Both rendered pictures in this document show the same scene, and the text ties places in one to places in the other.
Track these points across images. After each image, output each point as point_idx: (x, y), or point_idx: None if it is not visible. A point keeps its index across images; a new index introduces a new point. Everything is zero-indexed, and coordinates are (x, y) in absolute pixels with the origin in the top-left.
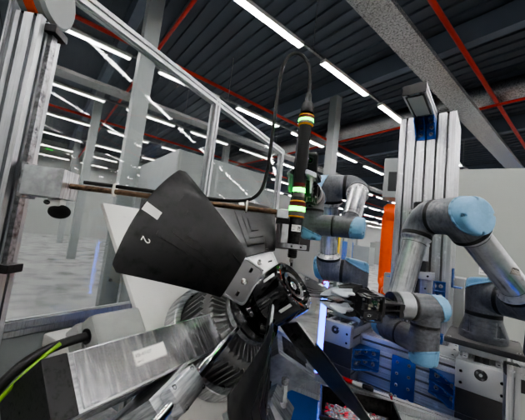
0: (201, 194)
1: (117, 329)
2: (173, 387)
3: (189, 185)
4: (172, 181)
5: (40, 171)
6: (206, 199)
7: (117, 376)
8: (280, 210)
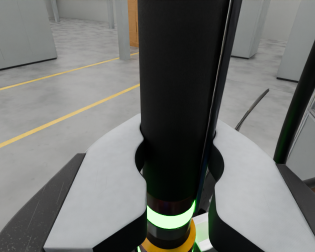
0: (246, 114)
1: None
2: None
3: (254, 103)
4: (258, 97)
5: None
6: (241, 120)
7: (208, 169)
8: (204, 214)
